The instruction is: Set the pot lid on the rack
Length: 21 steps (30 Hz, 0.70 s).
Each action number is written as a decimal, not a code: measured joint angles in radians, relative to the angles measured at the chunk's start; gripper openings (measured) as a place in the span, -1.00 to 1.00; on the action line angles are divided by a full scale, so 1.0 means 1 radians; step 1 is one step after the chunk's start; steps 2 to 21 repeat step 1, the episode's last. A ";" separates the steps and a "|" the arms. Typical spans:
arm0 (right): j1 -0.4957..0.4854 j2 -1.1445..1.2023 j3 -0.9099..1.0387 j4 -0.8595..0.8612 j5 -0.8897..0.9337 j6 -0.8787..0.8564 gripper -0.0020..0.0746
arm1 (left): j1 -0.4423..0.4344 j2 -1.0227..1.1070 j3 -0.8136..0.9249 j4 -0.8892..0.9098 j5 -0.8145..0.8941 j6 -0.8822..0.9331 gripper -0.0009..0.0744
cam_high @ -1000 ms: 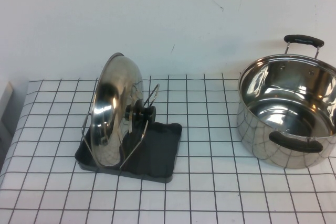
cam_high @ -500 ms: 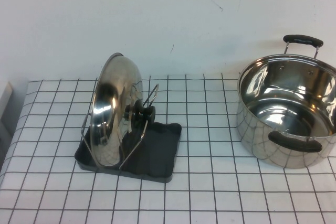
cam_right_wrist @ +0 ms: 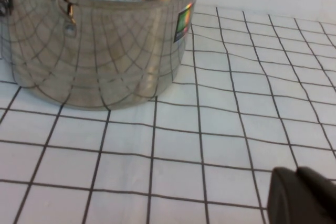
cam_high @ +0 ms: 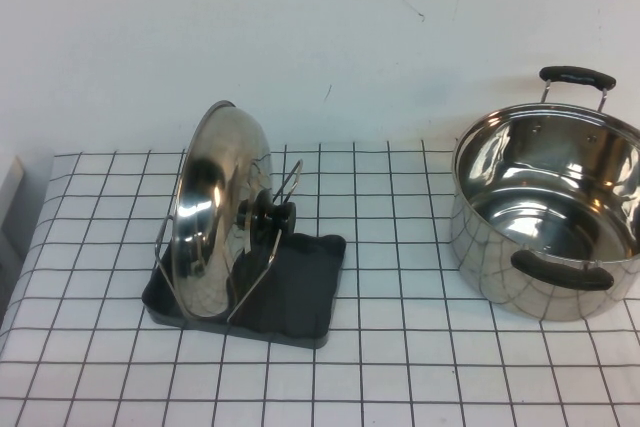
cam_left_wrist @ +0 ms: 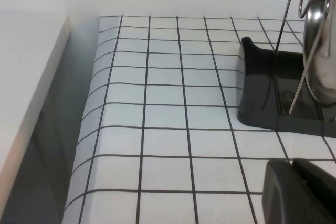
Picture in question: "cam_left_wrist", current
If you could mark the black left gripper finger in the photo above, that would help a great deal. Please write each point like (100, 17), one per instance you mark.
(296, 197)

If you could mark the stainless steel pot lid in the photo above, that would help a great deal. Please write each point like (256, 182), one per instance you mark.
(325, 77)

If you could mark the white black-grid tablecloth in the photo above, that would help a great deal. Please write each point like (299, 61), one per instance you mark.
(162, 90)

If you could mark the white side cabinet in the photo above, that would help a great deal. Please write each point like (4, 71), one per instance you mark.
(26, 64)

